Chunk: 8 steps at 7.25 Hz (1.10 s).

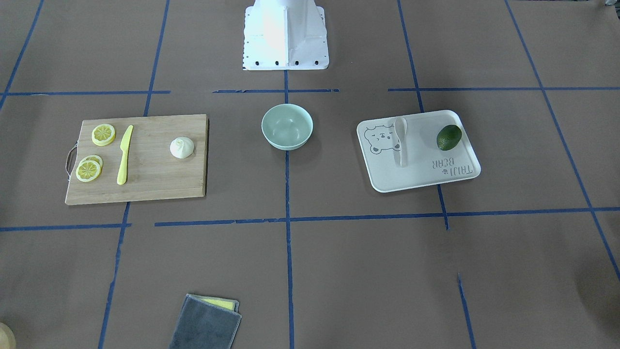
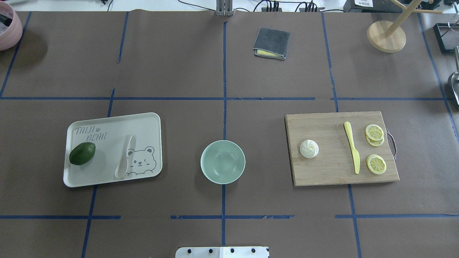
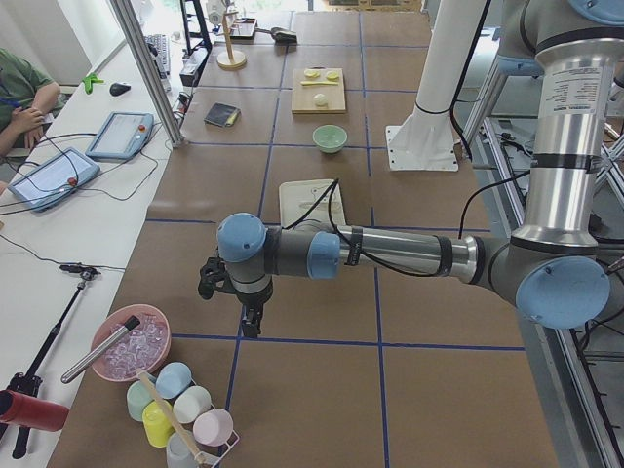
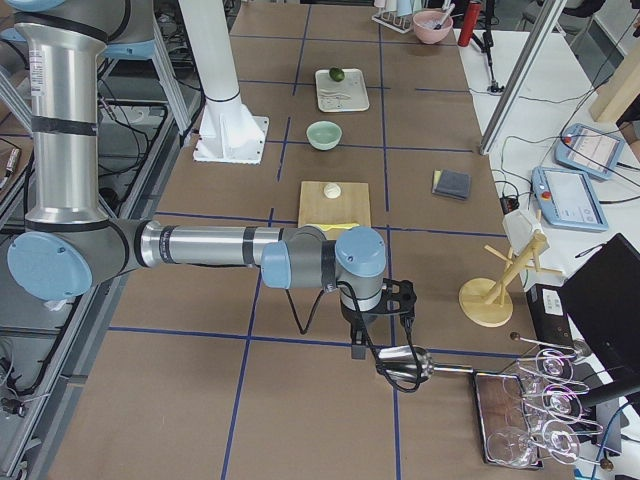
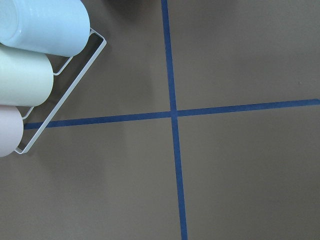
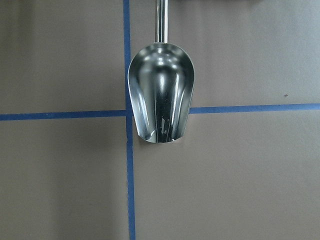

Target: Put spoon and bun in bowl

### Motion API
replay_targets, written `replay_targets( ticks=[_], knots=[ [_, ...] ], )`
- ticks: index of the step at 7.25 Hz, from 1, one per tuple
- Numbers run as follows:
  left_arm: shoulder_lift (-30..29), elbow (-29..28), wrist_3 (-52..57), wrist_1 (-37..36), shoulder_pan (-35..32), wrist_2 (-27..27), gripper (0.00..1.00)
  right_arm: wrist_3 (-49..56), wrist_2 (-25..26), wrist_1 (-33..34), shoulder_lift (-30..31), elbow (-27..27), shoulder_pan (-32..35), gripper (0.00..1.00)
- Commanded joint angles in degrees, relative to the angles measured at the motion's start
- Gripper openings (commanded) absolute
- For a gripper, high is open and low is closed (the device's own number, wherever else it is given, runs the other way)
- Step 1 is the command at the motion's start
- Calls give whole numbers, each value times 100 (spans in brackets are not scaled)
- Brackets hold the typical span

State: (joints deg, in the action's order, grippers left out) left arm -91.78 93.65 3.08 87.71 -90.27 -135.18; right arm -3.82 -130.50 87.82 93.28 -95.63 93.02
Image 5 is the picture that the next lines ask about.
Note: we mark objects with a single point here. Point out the light pink cup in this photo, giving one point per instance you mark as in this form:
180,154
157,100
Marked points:
11,129

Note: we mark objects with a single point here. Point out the light blue cup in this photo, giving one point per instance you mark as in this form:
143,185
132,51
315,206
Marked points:
55,27

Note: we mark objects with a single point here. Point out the light green cup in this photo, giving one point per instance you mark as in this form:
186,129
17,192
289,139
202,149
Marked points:
26,77

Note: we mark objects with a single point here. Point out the white wire cup rack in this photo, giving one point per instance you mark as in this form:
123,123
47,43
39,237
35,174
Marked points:
67,93

